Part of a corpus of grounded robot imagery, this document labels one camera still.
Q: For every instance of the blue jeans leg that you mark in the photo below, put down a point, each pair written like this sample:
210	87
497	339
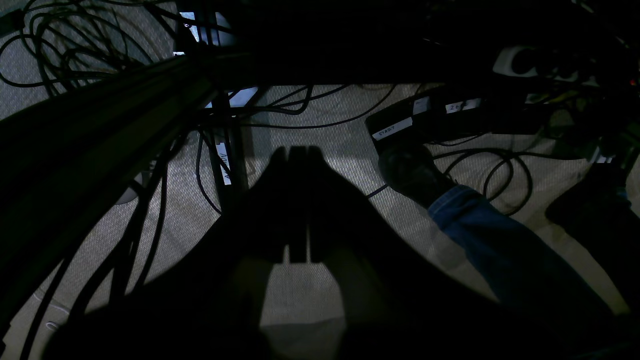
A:
521	269

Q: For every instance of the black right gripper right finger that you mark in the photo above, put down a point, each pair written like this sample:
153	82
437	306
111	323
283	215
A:
400	306

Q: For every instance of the dark shoe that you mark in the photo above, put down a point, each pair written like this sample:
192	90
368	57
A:
409	169

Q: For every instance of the black labelled power strip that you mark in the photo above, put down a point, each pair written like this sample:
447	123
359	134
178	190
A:
448	114

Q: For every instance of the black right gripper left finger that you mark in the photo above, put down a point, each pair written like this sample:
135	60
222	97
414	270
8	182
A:
207	306

